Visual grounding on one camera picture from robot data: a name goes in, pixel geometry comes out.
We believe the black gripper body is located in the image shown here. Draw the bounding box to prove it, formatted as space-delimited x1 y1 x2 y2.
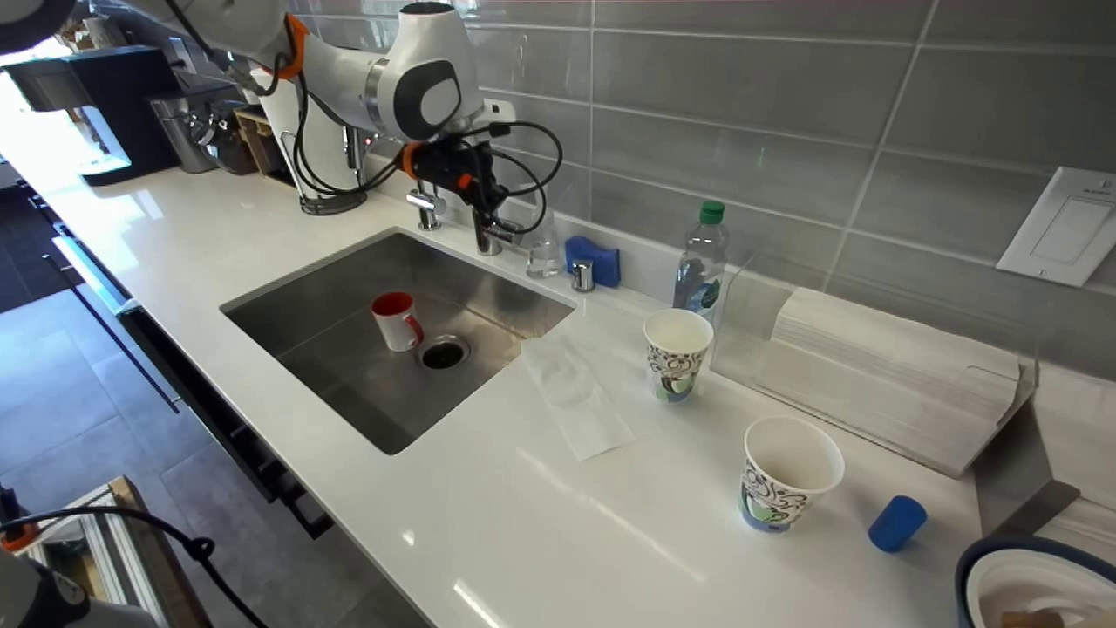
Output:
398 128 504 204

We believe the tall chrome arched faucet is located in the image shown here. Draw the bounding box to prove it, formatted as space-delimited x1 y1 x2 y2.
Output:
339 116 525 260

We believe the small chrome faucet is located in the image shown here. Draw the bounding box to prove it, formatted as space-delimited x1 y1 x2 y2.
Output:
358 128 449 234

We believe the clear soap pump bottle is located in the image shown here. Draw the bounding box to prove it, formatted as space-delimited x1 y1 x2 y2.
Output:
517 187 566 284

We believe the blue sponge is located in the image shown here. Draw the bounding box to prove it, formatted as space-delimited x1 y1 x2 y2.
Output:
560 234 623 295

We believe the white paper towel roll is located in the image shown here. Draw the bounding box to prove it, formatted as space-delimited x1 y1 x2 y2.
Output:
253 73 365 204

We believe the white mug red interior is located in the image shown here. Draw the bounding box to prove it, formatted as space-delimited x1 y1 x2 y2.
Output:
365 290 428 355

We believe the black sink drain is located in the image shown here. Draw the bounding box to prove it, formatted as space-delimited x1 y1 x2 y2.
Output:
416 332 470 373

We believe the stainless steel sink basin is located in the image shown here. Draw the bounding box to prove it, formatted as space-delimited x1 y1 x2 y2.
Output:
221 226 580 460

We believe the wooden box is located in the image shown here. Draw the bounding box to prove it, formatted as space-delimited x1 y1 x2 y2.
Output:
229 106 293 187

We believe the clear plastic sheet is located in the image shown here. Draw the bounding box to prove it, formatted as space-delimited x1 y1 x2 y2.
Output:
517 328 638 465

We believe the water bottle green cap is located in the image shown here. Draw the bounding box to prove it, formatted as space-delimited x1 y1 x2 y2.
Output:
670 199 731 332

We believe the patterned paper cup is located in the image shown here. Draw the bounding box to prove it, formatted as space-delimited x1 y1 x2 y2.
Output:
642 309 720 404
737 411 846 538

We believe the black coffee machine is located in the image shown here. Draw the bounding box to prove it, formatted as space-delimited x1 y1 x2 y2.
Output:
0 42 188 188

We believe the beige folded drying mat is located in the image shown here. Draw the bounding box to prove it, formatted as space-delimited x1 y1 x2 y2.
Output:
707 268 1042 481

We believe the small blue cylinder cap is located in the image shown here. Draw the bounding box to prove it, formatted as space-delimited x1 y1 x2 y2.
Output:
866 491 930 555

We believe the grey round device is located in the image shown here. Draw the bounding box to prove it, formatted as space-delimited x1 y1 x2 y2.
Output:
0 553 93 628

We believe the black cabinet handle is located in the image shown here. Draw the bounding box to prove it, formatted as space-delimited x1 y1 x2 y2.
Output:
223 415 341 540

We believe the black cable with connector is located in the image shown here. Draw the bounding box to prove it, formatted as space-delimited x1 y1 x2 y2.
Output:
0 503 272 628

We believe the wooden shelf frame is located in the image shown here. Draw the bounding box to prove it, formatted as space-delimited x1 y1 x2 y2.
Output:
20 470 221 628

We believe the white wall switch plate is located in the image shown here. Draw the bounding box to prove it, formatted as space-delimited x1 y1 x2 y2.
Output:
994 163 1116 290

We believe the grey metal bracket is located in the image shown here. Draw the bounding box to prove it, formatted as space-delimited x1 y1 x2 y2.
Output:
968 395 1083 540

